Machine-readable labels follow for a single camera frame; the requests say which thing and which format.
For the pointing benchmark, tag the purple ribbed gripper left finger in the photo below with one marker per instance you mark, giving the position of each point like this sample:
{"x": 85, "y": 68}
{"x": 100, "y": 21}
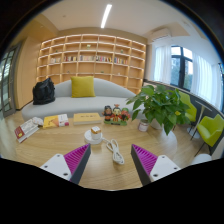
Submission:
{"x": 69, "y": 166}

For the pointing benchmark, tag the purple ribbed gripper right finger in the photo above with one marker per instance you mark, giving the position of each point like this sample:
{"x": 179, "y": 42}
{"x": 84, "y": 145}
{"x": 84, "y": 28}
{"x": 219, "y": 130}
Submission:
{"x": 151, "y": 167}

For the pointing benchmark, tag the white charger plug cube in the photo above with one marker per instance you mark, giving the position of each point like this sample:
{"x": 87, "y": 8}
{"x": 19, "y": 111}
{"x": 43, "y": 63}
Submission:
{"x": 95, "y": 133}

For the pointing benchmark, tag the white round charging base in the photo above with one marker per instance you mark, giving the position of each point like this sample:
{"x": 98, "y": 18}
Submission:
{"x": 91, "y": 138}

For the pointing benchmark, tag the small white tin can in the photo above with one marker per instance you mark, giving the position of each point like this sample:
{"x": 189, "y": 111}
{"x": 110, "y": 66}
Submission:
{"x": 143, "y": 125}

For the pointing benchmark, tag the yellow book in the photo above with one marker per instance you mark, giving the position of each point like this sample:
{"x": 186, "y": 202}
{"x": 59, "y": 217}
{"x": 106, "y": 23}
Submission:
{"x": 51, "y": 121}

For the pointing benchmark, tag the white red small book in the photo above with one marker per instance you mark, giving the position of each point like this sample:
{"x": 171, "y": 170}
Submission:
{"x": 63, "y": 120}

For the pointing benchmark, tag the yellow flat box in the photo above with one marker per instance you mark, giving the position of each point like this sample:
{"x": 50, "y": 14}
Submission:
{"x": 86, "y": 118}

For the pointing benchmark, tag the red and white book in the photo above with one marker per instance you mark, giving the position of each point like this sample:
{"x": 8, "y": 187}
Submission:
{"x": 25, "y": 130}

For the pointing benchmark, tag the colourful figurine set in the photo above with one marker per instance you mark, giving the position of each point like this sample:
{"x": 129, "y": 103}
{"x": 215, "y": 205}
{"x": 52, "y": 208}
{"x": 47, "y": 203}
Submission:
{"x": 116, "y": 115}

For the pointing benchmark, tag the green potted plant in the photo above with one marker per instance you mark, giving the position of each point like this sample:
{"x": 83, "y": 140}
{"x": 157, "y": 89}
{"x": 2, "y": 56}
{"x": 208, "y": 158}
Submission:
{"x": 160, "y": 104}

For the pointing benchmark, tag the lime green chair far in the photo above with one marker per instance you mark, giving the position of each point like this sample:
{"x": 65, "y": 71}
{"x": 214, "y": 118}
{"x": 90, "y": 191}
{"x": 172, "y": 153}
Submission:
{"x": 191, "y": 111}

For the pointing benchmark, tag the lime green chair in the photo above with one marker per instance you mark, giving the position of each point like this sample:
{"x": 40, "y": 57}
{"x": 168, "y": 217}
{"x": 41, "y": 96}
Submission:
{"x": 191, "y": 111}
{"x": 210, "y": 129}

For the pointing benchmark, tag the lime green chair near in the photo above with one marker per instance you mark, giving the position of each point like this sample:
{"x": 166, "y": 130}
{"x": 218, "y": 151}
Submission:
{"x": 210, "y": 129}

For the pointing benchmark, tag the black backpack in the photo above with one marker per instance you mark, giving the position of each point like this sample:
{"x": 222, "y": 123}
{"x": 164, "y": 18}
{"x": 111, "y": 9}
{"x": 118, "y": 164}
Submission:
{"x": 43, "y": 92}

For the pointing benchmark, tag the yellow cushion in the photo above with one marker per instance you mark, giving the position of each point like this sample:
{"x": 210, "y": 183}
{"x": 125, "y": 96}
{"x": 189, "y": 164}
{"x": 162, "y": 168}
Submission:
{"x": 82, "y": 87}

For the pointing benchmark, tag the grey curved sofa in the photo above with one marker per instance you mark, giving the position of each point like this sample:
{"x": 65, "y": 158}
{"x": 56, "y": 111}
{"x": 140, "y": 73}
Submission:
{"x": 106, "y": 93}

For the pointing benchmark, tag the white sheer curtain right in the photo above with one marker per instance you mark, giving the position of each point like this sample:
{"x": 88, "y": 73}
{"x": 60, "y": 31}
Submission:
{"x": 206, "y": 81}

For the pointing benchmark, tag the white sheer curtain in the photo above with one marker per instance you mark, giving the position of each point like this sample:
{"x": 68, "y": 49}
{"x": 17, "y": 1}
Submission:
{"x": 162, "y": 72}
{"x": 206, "y": 81}

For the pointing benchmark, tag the white sheer curtain left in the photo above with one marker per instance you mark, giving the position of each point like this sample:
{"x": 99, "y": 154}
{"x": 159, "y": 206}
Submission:
{"x": 162, "y": 72}

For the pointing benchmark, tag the black framed window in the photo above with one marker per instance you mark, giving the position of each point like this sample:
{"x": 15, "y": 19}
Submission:
{"x": 181, "y": 67}

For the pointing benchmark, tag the glass door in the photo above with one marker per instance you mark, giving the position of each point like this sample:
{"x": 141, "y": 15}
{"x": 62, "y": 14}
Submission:
{"x": 7, "y": 73}

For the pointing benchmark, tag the white air conditioner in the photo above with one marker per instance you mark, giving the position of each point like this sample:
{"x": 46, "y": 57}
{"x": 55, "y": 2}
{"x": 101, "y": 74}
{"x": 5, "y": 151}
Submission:
{"x": 161, "y": 34}

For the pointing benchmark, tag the ceiling strip light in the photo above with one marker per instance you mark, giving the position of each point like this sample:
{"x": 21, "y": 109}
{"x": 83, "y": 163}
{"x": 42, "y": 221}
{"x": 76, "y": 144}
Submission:
{"x": 105, "y": 15}

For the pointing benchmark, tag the wooden wall bookshelf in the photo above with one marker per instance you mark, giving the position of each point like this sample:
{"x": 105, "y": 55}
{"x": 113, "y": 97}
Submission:
{"x": 115, "y": 59}

